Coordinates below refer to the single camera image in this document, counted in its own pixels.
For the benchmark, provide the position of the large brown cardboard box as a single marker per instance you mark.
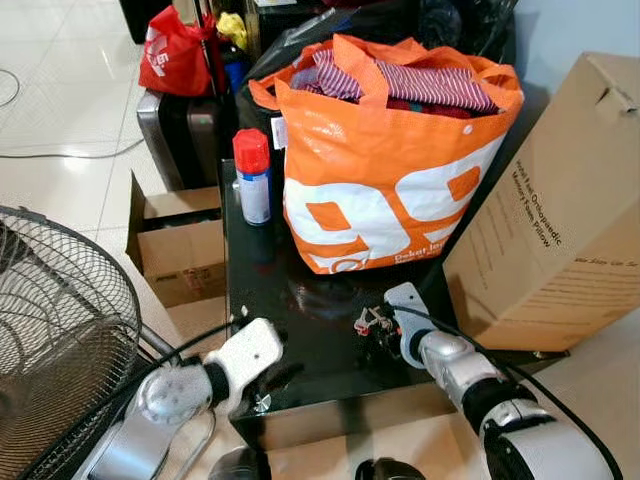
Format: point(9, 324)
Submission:
point(560, 220)

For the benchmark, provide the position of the small open cardboard box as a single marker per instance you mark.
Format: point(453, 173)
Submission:
point(180, 260)

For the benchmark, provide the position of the black left robot foot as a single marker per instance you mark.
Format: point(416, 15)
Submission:
point(240, 466)

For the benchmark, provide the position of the red capped spray can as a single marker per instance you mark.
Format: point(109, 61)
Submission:
point(252, 180)

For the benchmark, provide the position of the black robot foot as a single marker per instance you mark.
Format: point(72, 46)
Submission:
point(240, 466)
point(390, 470)

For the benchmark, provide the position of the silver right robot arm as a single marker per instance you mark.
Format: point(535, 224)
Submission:
point(520, 430)

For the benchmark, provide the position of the black glass table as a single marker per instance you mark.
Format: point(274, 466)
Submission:
point(310, 340)

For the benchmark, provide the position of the black right robot foot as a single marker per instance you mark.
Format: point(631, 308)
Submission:
point(390, 470)

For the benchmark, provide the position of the red plastic bag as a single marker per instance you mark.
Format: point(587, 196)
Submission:
point(172, 55)

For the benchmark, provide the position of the bunch of keys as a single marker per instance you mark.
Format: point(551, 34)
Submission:
point(370, 320)

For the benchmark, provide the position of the dark grey suitcase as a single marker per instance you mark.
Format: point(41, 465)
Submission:
point(185, 135)

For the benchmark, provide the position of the yellow cloth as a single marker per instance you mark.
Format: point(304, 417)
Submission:
point(232, 30)

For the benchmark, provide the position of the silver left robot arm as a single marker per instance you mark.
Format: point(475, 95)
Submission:
point(165, 400)

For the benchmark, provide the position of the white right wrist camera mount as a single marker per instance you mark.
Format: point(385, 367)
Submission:
point(408, 305)

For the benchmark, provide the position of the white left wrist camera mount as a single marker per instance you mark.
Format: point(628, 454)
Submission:
point(245, 350)

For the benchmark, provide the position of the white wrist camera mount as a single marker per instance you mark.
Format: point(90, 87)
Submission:
point(245, 350)
point(408, 305)

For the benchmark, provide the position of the orange white shopping bag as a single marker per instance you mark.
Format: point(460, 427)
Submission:
point(380, 170)

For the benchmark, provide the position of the red white striped cloth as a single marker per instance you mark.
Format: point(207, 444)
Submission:
point(430, 85)

